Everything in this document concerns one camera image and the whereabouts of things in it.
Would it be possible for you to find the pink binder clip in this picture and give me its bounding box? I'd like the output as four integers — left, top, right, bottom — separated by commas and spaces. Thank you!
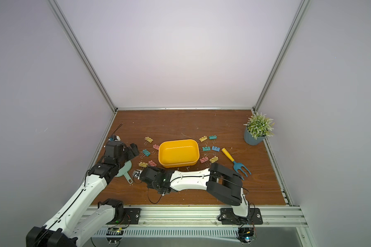
148, 160, 157, 167
200, 156, 209, 167
153, 144, 160, 154

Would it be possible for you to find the yellow plastic storage box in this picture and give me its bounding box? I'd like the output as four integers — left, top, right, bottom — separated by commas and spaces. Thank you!
158, 139, 200, 168

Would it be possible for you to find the blue binder clip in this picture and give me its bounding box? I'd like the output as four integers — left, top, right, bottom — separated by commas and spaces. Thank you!
211, 146, 220, 154

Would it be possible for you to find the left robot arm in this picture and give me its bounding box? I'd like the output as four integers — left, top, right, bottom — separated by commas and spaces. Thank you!
26, 141, 140, 247

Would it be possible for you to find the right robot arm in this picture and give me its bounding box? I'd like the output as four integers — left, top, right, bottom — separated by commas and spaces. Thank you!
135, 163, 250, 218

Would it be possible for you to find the left controller board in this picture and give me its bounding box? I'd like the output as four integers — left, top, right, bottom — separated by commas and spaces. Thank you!
106, 227, 124, 247

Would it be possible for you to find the controller board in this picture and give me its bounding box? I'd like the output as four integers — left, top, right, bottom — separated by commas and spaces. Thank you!
106, 227, 124, 247
237, 227, 256, 244

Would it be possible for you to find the yellow teal toy rake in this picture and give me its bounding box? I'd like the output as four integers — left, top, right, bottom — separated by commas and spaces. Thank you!
221, 148, 251, 181

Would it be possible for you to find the right controller board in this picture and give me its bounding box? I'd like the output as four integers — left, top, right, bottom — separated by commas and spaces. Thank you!
237, 227, 256, 244

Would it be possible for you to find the potted green plant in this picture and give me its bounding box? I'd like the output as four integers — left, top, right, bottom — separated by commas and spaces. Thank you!
244, 112, 275, 146

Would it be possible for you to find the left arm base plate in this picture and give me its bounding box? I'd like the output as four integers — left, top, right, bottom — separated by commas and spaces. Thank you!
108, 208, 141, 225

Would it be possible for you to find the aluminium front rail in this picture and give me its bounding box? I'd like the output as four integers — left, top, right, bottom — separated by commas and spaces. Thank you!
54, 205, 308, 228

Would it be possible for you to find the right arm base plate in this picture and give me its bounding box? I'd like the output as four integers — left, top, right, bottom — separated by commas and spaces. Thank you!
217, 207, 263, 225

